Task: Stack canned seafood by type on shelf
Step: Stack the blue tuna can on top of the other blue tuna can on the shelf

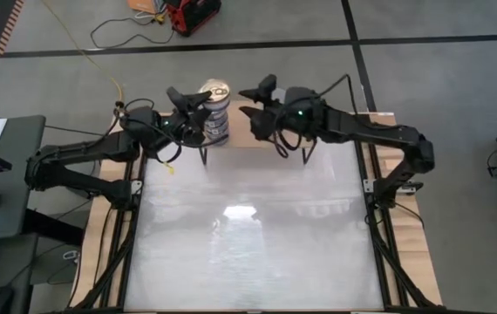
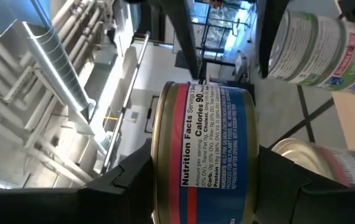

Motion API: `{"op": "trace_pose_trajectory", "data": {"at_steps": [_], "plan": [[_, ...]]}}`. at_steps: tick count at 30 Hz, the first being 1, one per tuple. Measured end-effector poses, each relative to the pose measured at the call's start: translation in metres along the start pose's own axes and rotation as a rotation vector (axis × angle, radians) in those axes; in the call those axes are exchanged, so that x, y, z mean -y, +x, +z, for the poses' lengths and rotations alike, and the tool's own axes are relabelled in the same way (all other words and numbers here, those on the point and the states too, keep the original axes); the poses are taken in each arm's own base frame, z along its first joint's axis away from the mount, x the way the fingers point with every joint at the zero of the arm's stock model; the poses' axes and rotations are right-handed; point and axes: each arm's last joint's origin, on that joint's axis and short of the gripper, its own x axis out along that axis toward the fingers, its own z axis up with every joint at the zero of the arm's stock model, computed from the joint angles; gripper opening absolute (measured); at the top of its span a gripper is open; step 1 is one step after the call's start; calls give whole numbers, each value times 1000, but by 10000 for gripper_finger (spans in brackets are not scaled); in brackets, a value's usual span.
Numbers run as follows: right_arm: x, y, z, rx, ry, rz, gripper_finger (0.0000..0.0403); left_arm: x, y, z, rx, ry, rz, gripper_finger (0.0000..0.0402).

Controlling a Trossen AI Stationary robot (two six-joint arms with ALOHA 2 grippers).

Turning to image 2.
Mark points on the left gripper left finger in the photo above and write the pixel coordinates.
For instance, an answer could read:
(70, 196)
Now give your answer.
(118, 202)

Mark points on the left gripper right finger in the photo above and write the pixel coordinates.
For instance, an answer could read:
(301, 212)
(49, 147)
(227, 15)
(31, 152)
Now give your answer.
(289, 202)

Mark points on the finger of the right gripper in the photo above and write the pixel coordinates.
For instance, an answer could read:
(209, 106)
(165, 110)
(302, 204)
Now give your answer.
(183, 31)
(269, 25)

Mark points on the gold-lid salmon can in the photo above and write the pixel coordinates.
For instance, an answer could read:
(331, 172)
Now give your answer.
(305, 155)
(205, 155)

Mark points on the silver ventilation duct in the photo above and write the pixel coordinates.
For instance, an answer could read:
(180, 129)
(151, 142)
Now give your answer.
(56, 68)

